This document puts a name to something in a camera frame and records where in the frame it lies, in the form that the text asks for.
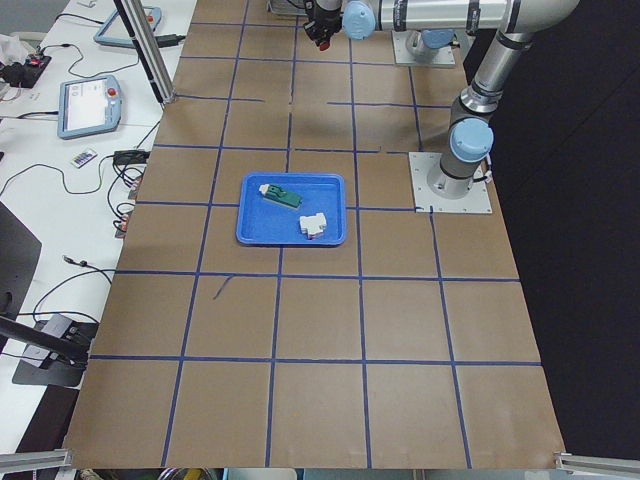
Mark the aluminium frame post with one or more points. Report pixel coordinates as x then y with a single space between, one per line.
145 44

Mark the black power adapter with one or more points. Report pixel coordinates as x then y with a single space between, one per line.
130 157

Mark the small remote control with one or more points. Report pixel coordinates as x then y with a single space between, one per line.
83 158

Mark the black monitor stand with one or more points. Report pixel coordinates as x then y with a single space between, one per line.
56 349

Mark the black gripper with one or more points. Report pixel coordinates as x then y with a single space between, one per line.
320 25

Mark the blue plastic tray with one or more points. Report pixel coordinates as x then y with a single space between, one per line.
267 222

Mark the teach pendant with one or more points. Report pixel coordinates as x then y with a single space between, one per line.
114 34
89 107

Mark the green connector block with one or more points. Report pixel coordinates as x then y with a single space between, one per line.
279 195

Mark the near teach pendant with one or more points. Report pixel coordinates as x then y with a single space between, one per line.
89 107

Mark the white grey terminal block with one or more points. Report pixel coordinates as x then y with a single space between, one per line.
313 226

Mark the far teach pendant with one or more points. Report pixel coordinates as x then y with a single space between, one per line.
114 34

